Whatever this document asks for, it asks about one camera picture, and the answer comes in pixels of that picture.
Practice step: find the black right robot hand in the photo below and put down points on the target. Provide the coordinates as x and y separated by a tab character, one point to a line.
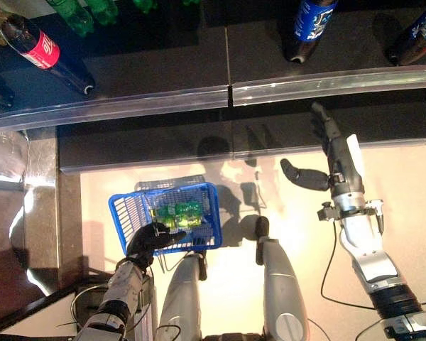
342	167

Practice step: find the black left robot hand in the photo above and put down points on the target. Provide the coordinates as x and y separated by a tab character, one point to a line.
149	241

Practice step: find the blue plastic shopping basket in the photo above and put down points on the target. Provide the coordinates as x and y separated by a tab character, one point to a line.
128	213

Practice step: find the Pepsi bottle blue cap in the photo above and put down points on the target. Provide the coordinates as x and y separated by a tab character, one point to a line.
419	35
310	25

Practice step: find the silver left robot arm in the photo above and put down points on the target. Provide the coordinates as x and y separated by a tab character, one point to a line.
124	284

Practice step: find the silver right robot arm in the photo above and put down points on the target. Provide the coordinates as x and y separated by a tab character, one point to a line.
369	248

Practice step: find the black base shelf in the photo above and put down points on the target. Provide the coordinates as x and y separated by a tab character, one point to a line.
145	142

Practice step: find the black shelf with clear strip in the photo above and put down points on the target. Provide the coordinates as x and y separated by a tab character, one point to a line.
145	71
341	53

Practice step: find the dark robot pelvis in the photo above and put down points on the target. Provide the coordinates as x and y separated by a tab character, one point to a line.
234	337

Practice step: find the cola bottle red cap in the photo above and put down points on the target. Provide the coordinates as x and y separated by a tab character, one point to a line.
0	92
39	49

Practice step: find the black metal frame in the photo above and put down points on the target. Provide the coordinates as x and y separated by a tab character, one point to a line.
32	307

